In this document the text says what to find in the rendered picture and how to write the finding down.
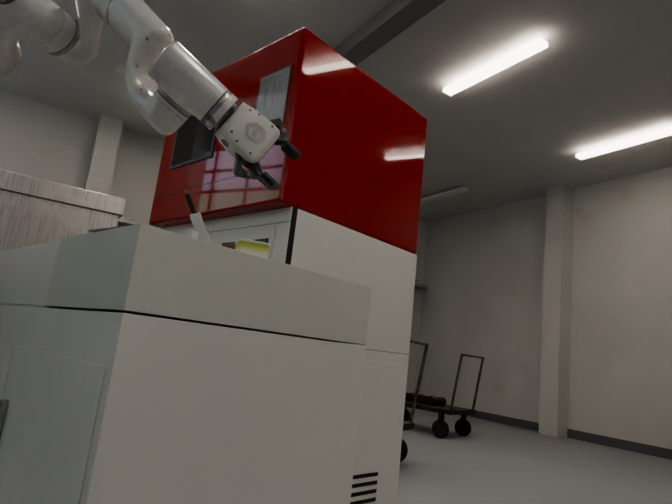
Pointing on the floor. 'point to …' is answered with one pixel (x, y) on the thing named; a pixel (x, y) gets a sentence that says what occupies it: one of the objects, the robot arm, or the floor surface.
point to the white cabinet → (172, 412)
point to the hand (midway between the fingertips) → (283, 169)
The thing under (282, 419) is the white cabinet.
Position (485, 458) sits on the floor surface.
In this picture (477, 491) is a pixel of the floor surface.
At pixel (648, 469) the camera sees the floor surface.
